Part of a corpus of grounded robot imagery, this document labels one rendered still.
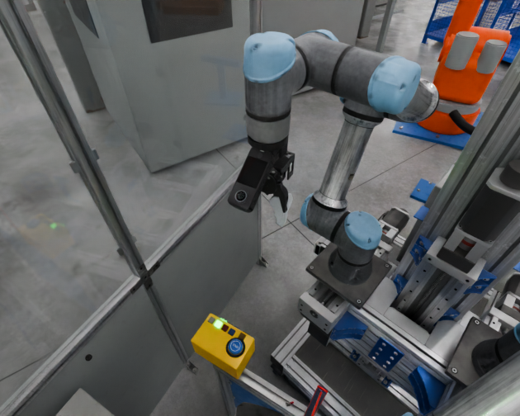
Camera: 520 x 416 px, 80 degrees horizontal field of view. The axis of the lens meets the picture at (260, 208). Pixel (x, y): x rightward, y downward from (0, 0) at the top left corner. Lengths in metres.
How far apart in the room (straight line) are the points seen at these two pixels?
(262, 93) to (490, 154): 0.60
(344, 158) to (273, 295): 1.48
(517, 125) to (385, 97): 0.43
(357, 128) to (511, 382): 0.63
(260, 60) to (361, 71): 0.15
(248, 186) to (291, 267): 1.87
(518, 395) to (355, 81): 0.51
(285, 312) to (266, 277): 0.29
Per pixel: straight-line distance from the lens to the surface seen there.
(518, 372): 0.64
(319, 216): 1.02
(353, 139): 0.93
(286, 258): 2.43
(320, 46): 0.55
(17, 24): 0.77
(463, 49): 3.84
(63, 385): 1.29
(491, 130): 0.91
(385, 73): 0.50
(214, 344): 0.98
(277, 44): 0.48
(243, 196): 0.54
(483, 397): 0.65
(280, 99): 0.50
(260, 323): 2.17
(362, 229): 0.99
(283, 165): 0.59
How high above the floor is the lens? 1.98
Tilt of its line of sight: 46 degrees down
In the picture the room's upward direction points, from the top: straight up
